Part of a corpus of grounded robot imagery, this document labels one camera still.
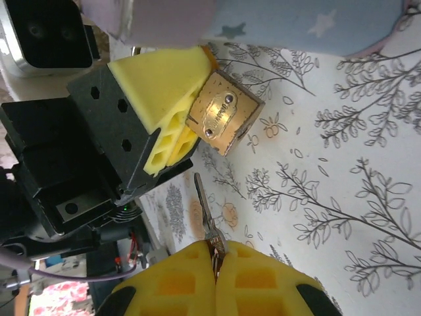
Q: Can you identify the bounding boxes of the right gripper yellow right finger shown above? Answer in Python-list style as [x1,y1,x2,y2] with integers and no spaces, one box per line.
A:
[216,240,343,316]

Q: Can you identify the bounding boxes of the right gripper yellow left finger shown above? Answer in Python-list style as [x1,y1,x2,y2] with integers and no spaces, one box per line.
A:
[95,240,218,316]

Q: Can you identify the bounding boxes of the silver key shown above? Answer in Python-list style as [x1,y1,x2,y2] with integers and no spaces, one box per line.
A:
[193,172,228,284]

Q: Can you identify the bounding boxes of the brass padlock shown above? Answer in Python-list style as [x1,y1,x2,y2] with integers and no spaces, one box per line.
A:
[184,68,266,157]

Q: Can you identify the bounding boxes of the pastel cartoon tin box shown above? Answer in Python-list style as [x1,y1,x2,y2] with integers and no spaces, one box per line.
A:
[80,0,421,57]

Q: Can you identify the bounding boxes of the floral tablecloth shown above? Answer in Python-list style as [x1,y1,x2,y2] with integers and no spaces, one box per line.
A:
[108,32,421,316]

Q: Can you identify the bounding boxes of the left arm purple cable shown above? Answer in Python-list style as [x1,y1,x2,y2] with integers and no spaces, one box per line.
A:
[0,246,137,283]

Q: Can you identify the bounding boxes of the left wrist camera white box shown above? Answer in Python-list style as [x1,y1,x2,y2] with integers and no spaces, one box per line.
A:
[0,0,97,79]

